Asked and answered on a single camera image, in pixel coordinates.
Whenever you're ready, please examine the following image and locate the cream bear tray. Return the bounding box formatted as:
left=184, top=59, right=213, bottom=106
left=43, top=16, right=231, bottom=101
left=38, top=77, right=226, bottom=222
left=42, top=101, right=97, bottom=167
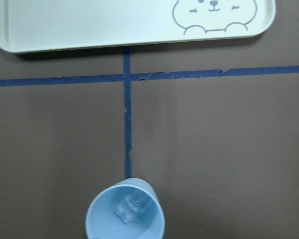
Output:
left=0, top=0, right=276, bottom=54

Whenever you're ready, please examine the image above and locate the clear ice cube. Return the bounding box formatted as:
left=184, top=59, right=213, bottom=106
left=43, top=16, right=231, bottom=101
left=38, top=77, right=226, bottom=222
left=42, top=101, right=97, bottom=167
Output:
left=114, top=195, right=140, bottom=224

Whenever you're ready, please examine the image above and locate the ice cube in cup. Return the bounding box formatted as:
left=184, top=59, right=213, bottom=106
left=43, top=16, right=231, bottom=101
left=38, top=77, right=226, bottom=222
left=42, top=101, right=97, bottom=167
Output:
left=130, top=190, right=152, bottom=213

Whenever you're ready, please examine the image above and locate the light blue cup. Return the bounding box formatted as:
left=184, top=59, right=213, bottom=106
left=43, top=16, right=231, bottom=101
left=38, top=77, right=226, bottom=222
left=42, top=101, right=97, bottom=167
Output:
left=85, top=178, right=165, bottom=239

